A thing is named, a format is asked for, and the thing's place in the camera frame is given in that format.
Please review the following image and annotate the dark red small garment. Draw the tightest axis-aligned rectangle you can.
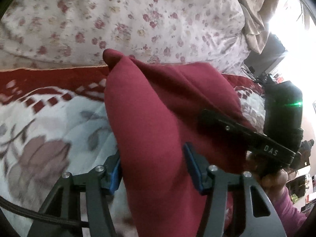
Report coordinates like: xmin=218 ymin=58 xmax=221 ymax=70
xmin=103 ymin=49 xmax=250 ymax=236

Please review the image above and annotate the beige curtain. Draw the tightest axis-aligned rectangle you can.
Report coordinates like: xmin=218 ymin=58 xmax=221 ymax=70
xmin=238 ymin=0 xmax=279 ymax=54

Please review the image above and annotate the floral white duvet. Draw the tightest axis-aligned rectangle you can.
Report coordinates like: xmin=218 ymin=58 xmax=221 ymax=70
xmin=1 ymin=0 xmax=250 ymax=70

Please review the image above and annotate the pink sleeve forearm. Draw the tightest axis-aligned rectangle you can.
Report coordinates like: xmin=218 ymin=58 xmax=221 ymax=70
xmin=272 ymin=187 xmax=307 ymax=236

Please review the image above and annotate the black braided cable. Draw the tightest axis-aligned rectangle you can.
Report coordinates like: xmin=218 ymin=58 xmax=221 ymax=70
xmin=0 ymin=197 xmax=88 ymax=229

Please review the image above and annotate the right hand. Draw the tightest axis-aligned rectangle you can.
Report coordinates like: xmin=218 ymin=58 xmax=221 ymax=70
xmin=244 ymin=152 xmax=288 ymax=202

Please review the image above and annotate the red white plush blanket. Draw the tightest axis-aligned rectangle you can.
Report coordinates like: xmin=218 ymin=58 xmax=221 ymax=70
xmin=0 ymin=64 xmax=267 ymax=237

